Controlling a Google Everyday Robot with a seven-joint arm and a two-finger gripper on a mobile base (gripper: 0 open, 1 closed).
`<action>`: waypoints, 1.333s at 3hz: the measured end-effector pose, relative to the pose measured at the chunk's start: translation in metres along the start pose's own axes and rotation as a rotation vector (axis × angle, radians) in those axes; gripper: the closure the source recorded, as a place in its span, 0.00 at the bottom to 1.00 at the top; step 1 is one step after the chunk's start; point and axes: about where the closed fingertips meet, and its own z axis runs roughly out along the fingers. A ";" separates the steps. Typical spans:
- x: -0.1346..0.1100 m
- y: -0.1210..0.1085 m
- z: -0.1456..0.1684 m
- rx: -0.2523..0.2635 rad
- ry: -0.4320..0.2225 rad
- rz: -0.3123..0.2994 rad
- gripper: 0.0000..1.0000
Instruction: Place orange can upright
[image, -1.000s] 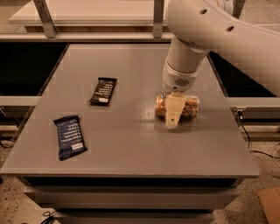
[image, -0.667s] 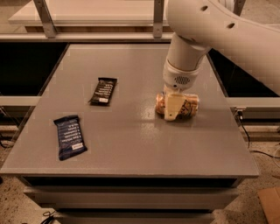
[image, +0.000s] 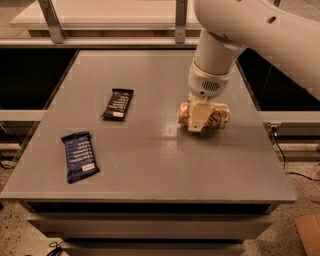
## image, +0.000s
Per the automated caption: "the orange soda can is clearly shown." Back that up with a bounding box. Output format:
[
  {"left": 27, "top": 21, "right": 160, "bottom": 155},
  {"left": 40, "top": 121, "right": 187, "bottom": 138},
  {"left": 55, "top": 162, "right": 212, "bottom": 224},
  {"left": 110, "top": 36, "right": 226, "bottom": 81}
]
[{"left": 178, "top": 101, "right": 230, "bottom": 130}]

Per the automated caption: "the blue snack bar wrapper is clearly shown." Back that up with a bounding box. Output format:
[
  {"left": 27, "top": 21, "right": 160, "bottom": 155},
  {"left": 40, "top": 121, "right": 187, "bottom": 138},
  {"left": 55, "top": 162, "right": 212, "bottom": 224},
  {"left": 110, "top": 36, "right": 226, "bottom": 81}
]
[{"left": 61, "top": 131, "right": 100, "bottom": 184}]

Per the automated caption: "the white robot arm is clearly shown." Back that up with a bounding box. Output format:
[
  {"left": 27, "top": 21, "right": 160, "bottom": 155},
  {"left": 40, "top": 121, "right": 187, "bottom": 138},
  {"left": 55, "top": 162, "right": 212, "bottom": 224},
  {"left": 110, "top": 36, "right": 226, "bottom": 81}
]
[{"left": 182, "top": 0, "right": 320, "bottom": 132}]

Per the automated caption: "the black cable on floor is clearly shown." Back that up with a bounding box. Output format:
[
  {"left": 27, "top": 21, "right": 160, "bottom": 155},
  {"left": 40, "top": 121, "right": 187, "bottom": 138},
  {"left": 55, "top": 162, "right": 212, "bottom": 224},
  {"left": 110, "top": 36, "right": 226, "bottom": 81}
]
[{"left": 270, "top": 125, "right": 320, "bottom": 183}]

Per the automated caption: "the black snack bar wrapper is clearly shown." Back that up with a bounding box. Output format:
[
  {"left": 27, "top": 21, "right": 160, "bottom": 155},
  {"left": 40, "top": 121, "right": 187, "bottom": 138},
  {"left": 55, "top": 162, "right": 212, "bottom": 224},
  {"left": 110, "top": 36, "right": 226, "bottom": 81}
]
[{"left": 101, "top": 88, "right": 134, "bottom": 121}]

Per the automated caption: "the grey table cabinet base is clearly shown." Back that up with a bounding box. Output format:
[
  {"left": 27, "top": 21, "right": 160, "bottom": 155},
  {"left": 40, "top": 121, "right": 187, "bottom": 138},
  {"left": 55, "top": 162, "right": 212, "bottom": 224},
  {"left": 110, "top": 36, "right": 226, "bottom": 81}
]
[{"left": 23, "top": 200, "right": 275, "bottom": 256}]

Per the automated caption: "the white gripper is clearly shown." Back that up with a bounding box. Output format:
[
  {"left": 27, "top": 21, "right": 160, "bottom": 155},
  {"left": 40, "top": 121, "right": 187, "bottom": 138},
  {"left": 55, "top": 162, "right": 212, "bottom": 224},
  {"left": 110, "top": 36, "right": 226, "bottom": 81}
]
[{"left": 188, "top": 62, "right": 231, "bottom": 133}]

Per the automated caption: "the black cable bottom left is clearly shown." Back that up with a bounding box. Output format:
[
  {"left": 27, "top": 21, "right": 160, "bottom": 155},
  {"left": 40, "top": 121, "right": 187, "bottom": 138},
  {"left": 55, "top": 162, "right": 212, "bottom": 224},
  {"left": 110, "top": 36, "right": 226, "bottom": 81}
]
[{"left": 45, "top": 240, "right": 64, "bottom": 256}]

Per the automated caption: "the cardboard box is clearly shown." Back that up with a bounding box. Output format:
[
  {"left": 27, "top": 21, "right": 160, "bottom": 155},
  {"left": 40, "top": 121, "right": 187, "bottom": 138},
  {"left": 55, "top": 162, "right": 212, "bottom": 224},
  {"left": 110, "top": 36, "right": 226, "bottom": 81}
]
[{"left": 295, "top": 214, "right": 320, "bottom": 256}]

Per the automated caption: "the metal frame railing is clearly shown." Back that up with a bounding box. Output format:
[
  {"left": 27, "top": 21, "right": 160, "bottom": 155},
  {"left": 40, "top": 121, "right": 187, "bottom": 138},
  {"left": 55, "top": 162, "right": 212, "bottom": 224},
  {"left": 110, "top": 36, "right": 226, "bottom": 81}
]
[{"left": 0, "top": 0, "right": 201, "bottom": 49}]

